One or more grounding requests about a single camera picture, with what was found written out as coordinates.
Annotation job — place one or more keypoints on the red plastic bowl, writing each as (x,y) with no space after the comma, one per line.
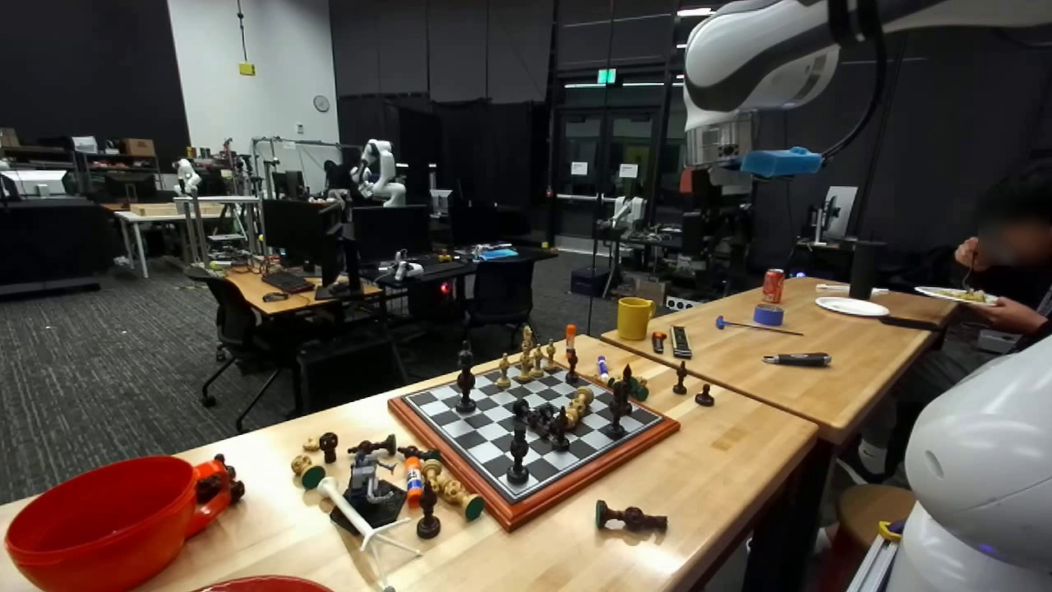
(113,528)

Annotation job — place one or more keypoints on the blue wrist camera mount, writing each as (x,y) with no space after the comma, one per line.
(779,164)

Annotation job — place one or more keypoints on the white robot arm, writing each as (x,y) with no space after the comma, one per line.
(978,454)

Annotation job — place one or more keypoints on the white plate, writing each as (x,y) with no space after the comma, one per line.
(854,306)

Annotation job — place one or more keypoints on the black chess piece lying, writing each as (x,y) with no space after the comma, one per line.
(629,517)

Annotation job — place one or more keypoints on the white king chess piece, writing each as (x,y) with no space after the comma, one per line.
(577,407)

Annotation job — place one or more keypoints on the black chess piece on table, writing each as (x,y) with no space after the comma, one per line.
(682,380)

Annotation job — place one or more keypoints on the black bishop chess piece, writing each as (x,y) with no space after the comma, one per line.
(466,380)

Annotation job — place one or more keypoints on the seated person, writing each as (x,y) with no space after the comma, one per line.
(1016,260)

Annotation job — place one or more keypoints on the red plate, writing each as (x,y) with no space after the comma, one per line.
(264,585)

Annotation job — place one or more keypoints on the black pawn on table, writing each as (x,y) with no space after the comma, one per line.
(706,396)

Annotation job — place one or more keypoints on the orange glue stick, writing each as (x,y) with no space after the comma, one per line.
(770,304)

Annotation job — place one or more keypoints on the black king chess piece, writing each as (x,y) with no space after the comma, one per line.
(519,453)

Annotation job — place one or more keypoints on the background white robot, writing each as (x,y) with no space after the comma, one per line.
(376,176)

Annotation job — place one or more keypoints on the yellow cup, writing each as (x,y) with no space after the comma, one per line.
(634,316)

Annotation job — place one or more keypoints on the wooden framed chessboard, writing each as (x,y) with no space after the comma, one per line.
(560,458)

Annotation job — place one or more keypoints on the black screwdriver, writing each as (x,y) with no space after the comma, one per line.
(800,359)

